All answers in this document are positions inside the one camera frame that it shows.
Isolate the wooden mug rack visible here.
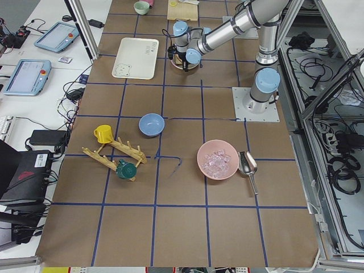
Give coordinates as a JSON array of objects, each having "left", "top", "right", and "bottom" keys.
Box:
[{"left": 82, "top": 136, "right": 148, "bottom": 183}]

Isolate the metal scoop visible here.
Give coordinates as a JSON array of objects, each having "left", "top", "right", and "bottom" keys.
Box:
[{"left": 238, "top": 151, "right": 258, "bottom": 195}]

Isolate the far teach pendant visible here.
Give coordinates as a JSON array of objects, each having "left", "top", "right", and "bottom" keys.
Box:
[{"left": 34, "top": 22, "right": 79, "bottom": 53}]

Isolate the teach pendant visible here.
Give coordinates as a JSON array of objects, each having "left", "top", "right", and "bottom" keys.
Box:
[
  {"left": 34, "top": 22, "right": 79, "bottom": 53},
  {"left": 3, "top": 59, "right": 52, "bottom": 96}
]

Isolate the cream round plate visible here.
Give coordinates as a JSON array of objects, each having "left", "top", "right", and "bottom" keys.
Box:
[{"left": 171, "top": 58, "right": 199, "bottom": 70}]

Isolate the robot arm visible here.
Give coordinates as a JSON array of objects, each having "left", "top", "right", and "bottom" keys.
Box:
[{"left": 167, "top": 1, "right": 289, "bottom": 114}]

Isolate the light green bowl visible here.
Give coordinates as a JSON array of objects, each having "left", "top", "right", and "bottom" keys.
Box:
[{"left": 134, "top": 1, "right": 150, "bottom": 15}]

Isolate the wooden cutting board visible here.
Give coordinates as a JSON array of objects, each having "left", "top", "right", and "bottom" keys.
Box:
[{"left": 167, "top": 0, "right": 198, "bottom": 21}]

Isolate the dark green mug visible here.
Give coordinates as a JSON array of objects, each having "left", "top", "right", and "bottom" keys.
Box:
[{"left": 116, "top": 159, "right": 137, "bottom": 179}]

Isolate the small power brick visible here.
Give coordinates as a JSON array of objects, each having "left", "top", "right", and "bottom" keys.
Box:
[{"left": 88, "top": 19, "right": 105, "bottom": 28}]

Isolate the yellow mug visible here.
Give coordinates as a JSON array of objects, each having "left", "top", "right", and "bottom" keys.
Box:
[{"left": 93, "top": 125, "right": 114, "bottom": 144}]

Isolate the blue bowl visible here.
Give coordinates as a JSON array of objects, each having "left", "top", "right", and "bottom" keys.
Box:
[{"left": 139, "top": 113, "right": 165, "bottom": 137}]

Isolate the pink bowl with ice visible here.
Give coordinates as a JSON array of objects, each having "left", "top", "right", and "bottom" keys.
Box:
[{"left": 197, "top": 139, "right": 239, "bottom": 180}]

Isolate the bread slice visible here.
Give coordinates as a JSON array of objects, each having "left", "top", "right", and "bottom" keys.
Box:
[{"left": 175, "top": 55, "right": 183, "bottom": 65}]

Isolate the black computer box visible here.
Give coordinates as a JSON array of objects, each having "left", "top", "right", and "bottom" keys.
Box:
[{"left": 1, "top": 141, "right": 53, "bottom": 245}]

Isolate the black power adapter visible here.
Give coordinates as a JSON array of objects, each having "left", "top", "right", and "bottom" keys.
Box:
[{"left": 25, "top": 130, "right": 67, "bottom": 154}]

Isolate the near teach pendant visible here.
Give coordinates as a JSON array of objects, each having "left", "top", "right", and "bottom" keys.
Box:
[{"left": 3, "top": 59, "right": 52, "bottom": 96}]

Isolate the pink cloth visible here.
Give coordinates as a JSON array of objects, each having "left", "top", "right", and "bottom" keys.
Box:
[{"left": 145, "top": 0, "right": 155, "bottom": 7}]

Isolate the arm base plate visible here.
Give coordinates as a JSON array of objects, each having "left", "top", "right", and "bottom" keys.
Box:
[
  {"left": 232, "top": 87, "right": 280, "bottom": 122},
  {"left": 222, "top": 16, "right": 259, "bottom": 40}
]

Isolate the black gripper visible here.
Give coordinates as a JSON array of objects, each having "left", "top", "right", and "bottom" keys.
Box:
[{"left": 173, "top": 51, "right": 188, "bottom": 72}]

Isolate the aluminium frame post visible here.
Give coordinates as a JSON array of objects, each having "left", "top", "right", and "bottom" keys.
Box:
[{"left": 64, "top": 0, "right": 100, "bottom": 60}]

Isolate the small card pack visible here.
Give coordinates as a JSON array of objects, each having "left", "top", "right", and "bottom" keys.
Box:
[{"left": 59, "top": 56, "right": 72, "bottom": 64}]

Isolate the cream bear tray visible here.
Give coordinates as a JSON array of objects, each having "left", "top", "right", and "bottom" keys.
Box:
[{"left": 111, "top": 38, "right": 159, "bottom": 80}]

